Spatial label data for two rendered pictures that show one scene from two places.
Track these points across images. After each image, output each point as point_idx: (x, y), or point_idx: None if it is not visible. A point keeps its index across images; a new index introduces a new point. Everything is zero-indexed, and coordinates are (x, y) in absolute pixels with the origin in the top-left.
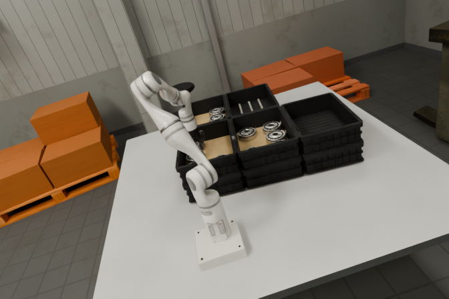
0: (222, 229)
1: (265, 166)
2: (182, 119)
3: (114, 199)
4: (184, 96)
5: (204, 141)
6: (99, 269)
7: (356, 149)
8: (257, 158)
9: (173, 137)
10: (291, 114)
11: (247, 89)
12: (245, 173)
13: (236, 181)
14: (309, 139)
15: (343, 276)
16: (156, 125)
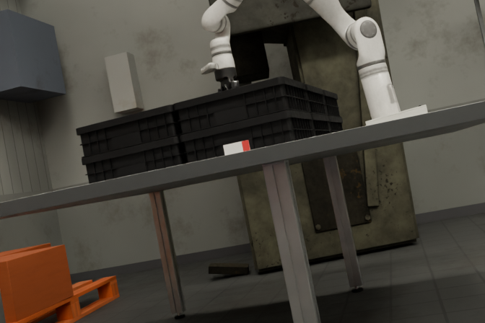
0: (396, 96)
1: (318, 114)
2: (225, 47)
3: (175, 166)
4: (226, 16)
5: None
6: (362, 126)
7: (341, 125)
8: (312, 99)
9: None
10: None
11: None
12: (312, 115)
13: (309, 128)
14: (326, 94)
15: (472, 126)
16: None
